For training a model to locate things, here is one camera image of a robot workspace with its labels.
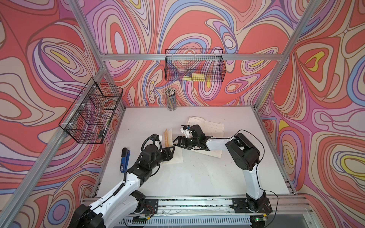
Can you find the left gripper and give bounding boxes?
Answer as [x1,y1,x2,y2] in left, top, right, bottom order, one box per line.
[148,146,175,172]

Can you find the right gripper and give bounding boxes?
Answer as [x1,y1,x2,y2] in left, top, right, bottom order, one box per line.
[171,136,199,150]

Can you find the cream lined notebook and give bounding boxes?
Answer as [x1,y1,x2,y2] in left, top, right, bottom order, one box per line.
[163,128,183,165]
[187,116,224,159]

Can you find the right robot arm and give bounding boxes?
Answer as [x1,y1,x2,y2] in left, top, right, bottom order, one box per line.
[173,124,268,212]

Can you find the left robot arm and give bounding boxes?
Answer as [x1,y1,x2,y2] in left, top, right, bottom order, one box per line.
[68,144,175,228]

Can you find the blue stapler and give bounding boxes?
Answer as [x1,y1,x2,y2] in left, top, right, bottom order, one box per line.
[120,147,130,173]

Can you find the metal pen cup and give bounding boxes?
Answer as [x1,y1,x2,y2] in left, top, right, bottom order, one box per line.
[165,87,177,111]

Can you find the yellow sticky notes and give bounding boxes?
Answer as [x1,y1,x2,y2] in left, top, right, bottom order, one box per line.
[182,73,206,82]

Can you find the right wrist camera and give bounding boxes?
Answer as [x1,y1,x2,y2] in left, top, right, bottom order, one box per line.
[181,125,192,138]

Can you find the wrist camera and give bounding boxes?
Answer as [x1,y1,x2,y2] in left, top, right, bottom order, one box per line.
[181,125,192,138]
[151,134,163,142]

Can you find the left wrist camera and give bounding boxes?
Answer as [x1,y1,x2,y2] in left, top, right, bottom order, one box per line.
[151,134,163,142]

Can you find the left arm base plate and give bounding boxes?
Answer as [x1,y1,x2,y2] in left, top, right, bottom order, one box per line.
[134,198,159,215]

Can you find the black wire basket back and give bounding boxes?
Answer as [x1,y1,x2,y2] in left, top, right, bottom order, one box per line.
[164,47,226,82]

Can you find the black wire basket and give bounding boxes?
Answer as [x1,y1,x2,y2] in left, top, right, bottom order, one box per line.
[164,47,226,82]
[59,78,123,144]

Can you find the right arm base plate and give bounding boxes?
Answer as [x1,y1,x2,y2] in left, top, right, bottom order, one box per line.
[230,198,273,214]

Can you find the black wire basket left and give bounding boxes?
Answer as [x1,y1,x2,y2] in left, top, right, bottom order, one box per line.
[59,78,123,144]

